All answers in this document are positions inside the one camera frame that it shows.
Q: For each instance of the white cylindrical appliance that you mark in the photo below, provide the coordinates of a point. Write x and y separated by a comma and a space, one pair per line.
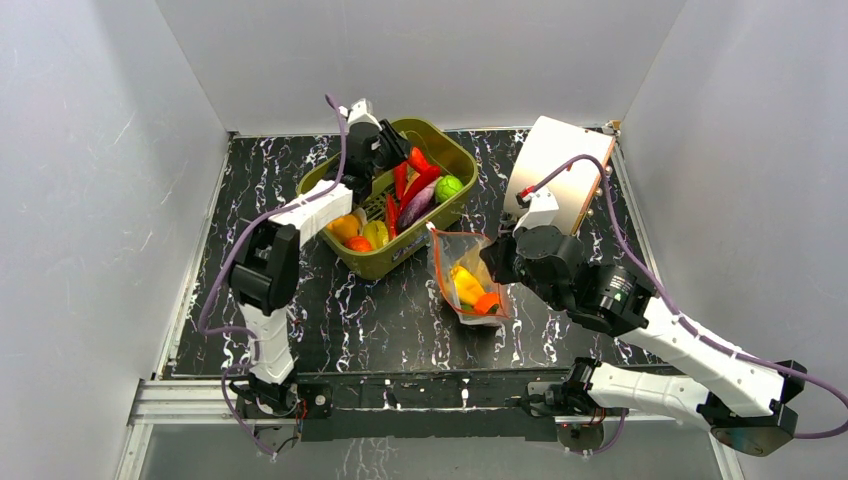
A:
564, 158

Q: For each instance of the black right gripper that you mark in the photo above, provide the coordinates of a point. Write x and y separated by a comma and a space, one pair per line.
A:
497, 259

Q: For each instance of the olive green plastic bin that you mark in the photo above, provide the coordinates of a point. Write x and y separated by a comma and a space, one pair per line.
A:
441, 151

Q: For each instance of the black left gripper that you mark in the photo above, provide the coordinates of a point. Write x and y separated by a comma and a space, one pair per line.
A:
400, 149

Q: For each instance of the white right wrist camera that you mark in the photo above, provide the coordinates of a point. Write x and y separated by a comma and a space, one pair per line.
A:
542, 209

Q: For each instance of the yellow toy pepper small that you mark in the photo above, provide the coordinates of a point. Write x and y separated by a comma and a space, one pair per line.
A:
344, 228

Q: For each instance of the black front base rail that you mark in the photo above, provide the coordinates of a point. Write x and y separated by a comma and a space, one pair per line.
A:
428, 404

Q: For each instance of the yellow toy bell pepper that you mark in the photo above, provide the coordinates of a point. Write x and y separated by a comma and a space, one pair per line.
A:
466, 285

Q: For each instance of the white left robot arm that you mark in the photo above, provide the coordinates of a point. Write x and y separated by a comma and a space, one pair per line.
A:
266, 270

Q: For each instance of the clear zip bag orange zipper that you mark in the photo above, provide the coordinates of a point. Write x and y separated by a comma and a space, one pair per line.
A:
448, 249

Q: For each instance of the yellow green toy fruit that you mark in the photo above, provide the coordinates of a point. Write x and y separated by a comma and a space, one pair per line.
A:
376, 233

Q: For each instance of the red toy chili pepper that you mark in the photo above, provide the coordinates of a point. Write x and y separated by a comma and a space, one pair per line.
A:
424, 178

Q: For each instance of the red toy tomato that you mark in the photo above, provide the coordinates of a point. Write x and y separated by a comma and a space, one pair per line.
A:
359, 244

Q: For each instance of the green toy lime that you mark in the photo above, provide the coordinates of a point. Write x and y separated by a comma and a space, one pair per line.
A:
446, 187

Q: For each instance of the orange toy fruit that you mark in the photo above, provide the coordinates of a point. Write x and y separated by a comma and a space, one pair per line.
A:
487, 304

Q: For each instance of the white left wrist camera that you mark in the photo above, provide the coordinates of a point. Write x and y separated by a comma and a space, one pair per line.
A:
361, 112

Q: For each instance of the purple toy eggplant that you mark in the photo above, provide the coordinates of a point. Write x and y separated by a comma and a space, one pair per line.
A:
421, 204

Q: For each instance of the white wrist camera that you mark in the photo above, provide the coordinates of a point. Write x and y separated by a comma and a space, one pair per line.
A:
542, 209
361, 112

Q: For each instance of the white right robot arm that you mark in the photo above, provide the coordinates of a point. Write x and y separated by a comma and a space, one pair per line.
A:
743, 405

